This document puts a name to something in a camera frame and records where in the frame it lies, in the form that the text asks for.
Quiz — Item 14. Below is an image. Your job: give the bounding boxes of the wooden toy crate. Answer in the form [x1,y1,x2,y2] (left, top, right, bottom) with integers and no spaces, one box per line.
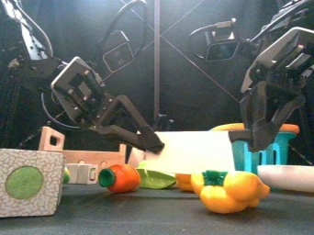
[37,126,127,173]

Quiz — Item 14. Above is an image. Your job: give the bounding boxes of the orange toy carrot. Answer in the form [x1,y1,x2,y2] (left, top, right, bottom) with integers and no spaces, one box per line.
[97,162,142,194]

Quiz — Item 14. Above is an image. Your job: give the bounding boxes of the white cup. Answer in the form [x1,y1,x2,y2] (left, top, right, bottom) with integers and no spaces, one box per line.
[65,162,99,185]

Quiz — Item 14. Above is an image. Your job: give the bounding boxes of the green toy leaf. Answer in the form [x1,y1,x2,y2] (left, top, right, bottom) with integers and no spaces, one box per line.
[136,159,178,190]

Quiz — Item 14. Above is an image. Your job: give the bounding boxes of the green yellow toy corn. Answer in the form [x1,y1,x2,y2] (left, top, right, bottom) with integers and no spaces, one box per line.
[63,166,71,185]

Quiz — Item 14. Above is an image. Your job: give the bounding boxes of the white toy frying pan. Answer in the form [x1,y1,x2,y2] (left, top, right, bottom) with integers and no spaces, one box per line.
[256,164,314,194]

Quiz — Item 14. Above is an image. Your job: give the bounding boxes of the yellow orange toy food piece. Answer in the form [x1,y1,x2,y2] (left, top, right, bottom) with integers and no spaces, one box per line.
[175,173,196,193]

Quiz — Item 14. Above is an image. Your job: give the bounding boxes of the yellow toy bell pepper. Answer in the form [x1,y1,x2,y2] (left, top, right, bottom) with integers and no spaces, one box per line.
[188,169,271,215]

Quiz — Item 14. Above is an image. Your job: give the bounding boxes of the grey crackle block green circle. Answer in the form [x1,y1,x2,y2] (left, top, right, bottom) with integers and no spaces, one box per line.
[0,148,67,218]

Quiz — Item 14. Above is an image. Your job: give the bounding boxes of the teal basket orange handles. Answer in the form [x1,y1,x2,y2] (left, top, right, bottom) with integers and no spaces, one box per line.
[210,122,301,175]

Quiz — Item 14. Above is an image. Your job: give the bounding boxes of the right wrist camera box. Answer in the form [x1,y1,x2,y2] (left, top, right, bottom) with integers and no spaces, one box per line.
[203,18,240,62]

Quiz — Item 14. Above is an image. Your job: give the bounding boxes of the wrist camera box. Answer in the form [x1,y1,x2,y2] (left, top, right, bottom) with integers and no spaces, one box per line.
[203,18,240,62]
[100,29,136,74]

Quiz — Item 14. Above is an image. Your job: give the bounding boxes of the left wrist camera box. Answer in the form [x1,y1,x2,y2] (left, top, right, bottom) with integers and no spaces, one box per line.
[100,29,136,74]

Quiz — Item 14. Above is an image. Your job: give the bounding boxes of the vertical metal frame pole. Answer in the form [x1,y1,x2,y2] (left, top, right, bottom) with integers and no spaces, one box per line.
[152,0,162,123]

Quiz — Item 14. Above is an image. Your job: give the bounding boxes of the thin white cord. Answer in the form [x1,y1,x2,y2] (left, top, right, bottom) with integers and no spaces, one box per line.
[122,0,243,104]
[101,0,206,81]

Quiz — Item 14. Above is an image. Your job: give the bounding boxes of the black camera cable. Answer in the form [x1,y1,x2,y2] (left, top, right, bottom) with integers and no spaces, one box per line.
[187,25,215,60]
[92,0,150,63]

